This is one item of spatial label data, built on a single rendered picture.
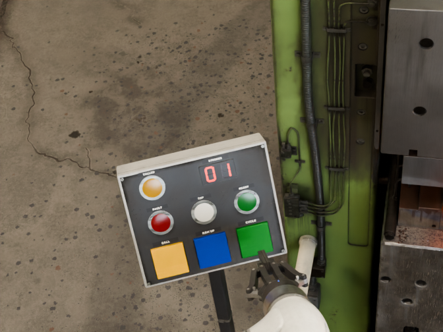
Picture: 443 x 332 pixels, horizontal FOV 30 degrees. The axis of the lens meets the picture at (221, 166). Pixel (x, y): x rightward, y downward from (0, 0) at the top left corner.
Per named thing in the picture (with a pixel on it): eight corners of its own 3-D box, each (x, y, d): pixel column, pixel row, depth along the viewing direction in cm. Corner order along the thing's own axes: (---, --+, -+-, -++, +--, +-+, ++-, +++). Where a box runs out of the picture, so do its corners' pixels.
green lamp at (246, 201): (256, 214, 188) (254, 201, 184) (236, 212, 189) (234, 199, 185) (258, 203, 190) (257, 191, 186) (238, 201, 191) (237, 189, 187)
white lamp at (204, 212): (213, 224, 187) (211, 212, 184) (193, 222, 188) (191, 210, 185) (216, 213, 189) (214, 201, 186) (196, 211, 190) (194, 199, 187)
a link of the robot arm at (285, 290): (318, 332, 155) (311, 318, 160) (310, 290, 152) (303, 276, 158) (271, 344, 154) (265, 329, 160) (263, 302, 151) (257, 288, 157)
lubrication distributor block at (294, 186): (306, 226, 226) (305, 194, 216) (284, 224, 227) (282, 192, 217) (308, 217, 228) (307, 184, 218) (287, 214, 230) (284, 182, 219)
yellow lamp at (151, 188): (161, 200, 184) (159, 188, 180) (142, 198, 185) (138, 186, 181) (165, 190, 186) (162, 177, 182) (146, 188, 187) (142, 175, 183)
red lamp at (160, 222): (170, 234, 186) (167, 223, 183) (150, 232, 187) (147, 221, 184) (173, 224, 188) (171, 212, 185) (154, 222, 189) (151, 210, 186)
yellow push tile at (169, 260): (190, 272, 190) (183, 242, 187) (157, 280, 189) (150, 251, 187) (189, 268, 191) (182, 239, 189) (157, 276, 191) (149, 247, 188)
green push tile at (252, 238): (274, 251, 191) (268, 222, 189) (242, 258, 191) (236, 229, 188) (272, 248, 193) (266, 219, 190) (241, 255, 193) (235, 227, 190)
